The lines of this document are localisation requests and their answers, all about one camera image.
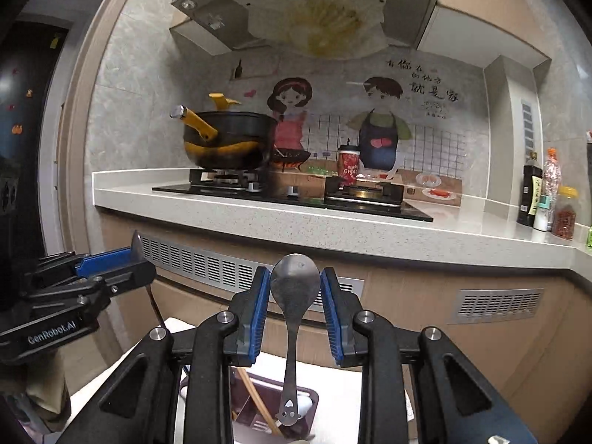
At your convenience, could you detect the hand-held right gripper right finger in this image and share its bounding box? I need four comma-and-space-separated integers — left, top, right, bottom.
320, 267, 539, 444

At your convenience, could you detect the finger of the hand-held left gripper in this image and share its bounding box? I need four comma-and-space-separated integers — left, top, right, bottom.
23, 261, 157, 322
34, 246, 136, 284

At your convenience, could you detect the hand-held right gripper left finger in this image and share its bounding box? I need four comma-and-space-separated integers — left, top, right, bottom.
69, 266, 271, 444

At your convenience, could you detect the small thin metal spoon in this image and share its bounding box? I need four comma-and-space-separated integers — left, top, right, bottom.
131, 230, 164, 330

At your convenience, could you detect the large steel spoon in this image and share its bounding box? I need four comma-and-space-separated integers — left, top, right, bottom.
269, 253, 321, 427

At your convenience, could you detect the wooden chopstick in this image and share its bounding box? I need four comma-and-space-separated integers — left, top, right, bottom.
238, 367, 283, 436

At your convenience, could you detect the dark brown utensil holder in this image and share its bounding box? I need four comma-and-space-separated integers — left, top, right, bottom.
230, 365, 320, 444

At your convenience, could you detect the long metal vent grille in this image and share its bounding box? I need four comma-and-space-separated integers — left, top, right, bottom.
139, 233, 366, 313

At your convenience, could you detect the black gas stove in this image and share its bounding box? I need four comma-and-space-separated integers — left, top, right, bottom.
152, 169, 434, 223

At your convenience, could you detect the red paper cup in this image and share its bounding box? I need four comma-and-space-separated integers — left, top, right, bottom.
337, 138, 361, 185

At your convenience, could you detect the short metal vent grille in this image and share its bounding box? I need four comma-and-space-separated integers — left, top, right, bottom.
458, 289, 545, 324

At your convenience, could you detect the black refrigerator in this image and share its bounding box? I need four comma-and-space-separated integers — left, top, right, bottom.
0, 18, 70, 260

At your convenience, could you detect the black and yellow pot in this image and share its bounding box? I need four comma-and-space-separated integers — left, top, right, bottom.
169, 104, 278, 169

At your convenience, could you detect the dark soy sauce bottle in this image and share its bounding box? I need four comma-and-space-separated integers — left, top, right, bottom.
517, 150, 543, 227

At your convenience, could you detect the small white bottle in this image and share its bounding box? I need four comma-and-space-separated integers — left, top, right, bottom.
533, 196, 551, 232

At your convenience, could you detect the chili jar yellow lid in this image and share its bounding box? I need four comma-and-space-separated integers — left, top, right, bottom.
552, 186, 579, 240

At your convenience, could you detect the range hood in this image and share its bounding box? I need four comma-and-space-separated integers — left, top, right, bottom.
170, 0, 445, 56

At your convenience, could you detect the clear plastic bottle orange cap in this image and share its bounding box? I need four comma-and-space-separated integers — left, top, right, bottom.
542, 148, 560, 223

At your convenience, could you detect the stained paper hood cover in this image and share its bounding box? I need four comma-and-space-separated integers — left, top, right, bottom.
231, 0, 387, 61

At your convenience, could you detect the upper kitchen cabinet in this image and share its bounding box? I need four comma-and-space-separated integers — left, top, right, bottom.
416, 2, 553, 72

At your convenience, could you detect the cartoon couple wall sticker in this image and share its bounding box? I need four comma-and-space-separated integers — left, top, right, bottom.
229, 51, 491, 206

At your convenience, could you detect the white wall louver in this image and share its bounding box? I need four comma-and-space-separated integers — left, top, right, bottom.
520, 99, 534, 153

